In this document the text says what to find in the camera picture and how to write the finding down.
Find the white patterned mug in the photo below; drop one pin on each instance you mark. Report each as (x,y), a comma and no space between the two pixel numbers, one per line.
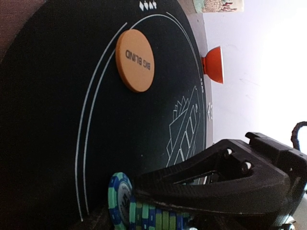
(208,6)

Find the round black poker mat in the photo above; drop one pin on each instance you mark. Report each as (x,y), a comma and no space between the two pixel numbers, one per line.
(68,122)

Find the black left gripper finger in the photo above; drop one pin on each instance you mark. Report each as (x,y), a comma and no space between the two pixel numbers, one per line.
(232,176)

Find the orange big blind button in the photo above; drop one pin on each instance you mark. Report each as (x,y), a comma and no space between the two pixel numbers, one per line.
(135,60)

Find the orange white bowl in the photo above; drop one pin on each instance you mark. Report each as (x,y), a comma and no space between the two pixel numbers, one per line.
(213,65)

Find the blue green poker chips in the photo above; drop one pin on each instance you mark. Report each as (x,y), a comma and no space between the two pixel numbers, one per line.
(127,213)

